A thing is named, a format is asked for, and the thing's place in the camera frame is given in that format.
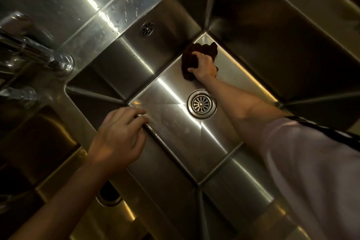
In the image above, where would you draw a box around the white shirt sleeve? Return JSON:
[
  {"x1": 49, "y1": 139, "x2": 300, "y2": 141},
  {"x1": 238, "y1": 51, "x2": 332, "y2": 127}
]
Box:
[{"x1": 260, "y1": 117, "x2": 360, "y2": 240}]

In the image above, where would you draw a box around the dark brown cleaning cloth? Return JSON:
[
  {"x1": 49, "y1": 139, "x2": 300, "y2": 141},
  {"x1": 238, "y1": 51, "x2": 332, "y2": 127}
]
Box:
[{"x1": 181, "y1": 42, "x2": 219, "y2": 81}]

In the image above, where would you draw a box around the round steel sink drain strainer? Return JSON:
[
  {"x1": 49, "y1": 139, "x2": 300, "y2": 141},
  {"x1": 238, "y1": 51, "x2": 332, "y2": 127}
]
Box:
[{"x1": 187, "y1": 89, "x2": 217, "y2": 119}]

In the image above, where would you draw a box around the small stainless steel sink basin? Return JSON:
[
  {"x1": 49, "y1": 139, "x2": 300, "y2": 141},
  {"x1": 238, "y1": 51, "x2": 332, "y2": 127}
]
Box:
[{"x1": 0, "y1": 105, "x2": 82, "y2": 240}]

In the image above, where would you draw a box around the person's left forearm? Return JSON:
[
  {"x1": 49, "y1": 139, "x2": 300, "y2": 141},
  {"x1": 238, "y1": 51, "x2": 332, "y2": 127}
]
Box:
[{"x1": 8, "y1": 161, "x2": 113, "y2": 240}]

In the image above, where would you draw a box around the chrome sink faucet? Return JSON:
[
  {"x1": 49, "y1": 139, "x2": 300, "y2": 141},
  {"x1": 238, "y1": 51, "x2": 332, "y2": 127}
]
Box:
[{"x1": 0, "y1": 13, "x2": 75, "y2": 108}]

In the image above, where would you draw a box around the person's right forearm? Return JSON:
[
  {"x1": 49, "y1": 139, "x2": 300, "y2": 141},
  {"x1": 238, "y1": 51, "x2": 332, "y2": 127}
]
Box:
[{"x1": 198, "y1": 75, "x2": 291, "y2": 147}]

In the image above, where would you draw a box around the person's right hand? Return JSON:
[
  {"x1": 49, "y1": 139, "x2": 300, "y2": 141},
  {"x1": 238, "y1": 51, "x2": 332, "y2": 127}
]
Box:
[{"x1": 187, "y1": 52, "x2": 219, "y2": 81}]

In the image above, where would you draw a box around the person's left hand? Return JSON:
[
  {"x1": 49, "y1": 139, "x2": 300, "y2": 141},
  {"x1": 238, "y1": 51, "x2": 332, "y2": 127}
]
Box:
[{"x1": 87, "y1": 107, "x2": 150, "y2": 176}]

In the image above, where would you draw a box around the black strap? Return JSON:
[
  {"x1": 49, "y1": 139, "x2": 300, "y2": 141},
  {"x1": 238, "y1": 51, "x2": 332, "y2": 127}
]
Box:
[{"x1": 285, "y1": 115, "x2": 360, "y2": 153}]

